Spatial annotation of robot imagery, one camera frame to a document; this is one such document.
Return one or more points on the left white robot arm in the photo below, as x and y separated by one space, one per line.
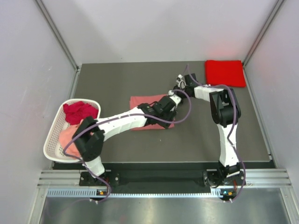
92 133

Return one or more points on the crimson crumpled t shirt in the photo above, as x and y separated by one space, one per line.
78 111

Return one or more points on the left aluminium frame post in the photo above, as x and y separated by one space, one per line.
44 11

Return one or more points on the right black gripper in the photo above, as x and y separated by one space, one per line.
177 88

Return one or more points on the grey slotted cable duct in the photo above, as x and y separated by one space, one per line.
95 193

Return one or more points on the right aluminium frame post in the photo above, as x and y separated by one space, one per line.
262 32

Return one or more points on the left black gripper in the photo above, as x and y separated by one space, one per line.
171 115

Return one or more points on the aluminium frame post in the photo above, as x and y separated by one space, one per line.
44 11
262 32

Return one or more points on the light pink t shirt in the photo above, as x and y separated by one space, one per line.
66 136

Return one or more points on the white plastic laundry basket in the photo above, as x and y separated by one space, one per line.
52 149

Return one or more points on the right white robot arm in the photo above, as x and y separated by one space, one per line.
225 113

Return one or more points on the salmon pink t shirt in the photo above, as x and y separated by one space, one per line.
144 100

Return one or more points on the folded red t shirt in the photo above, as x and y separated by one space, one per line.
229 73

